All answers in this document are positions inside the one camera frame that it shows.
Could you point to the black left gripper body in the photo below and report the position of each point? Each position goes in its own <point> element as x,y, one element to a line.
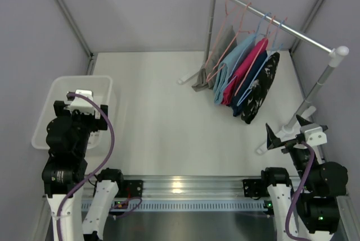
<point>102,112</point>

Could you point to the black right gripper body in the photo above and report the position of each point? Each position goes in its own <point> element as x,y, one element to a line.
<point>290,142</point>

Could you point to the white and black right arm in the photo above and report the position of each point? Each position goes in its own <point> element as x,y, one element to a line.
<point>310,210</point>

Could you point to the pink trousers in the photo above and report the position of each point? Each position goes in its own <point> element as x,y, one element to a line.
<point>239,73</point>

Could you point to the white plastic laundry basket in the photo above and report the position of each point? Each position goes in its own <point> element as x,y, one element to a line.
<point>102,93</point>

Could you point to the coral pink hanger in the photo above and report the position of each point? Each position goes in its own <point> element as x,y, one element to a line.
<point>259,51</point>

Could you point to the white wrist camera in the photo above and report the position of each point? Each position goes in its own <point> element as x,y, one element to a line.
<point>313,135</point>
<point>80,104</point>

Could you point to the navy blue trousers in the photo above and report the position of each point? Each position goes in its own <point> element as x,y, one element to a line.
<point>242,87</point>

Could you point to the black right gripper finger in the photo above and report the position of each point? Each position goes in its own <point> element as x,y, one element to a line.
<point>272,140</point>
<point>304,122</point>

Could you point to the black white patterned trousers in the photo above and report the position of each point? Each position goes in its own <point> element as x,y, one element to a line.
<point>259,89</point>

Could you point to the grey trousers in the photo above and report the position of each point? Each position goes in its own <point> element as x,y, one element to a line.
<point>219,53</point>

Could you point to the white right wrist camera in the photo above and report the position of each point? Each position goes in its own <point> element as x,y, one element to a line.
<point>313,135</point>

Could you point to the white and metal clothes rack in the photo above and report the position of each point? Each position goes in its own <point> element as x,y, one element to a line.
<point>336,57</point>

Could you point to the light blue trousers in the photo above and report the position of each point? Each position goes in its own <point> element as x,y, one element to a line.
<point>230,64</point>

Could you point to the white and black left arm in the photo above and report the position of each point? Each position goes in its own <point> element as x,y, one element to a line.
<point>64,175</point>

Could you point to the aluminium mounting rail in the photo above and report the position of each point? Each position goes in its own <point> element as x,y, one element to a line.
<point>177,188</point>

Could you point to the grey slotted cable duct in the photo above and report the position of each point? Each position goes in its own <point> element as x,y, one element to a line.
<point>194,206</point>

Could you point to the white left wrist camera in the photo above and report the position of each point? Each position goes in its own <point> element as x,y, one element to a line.
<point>80,104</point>

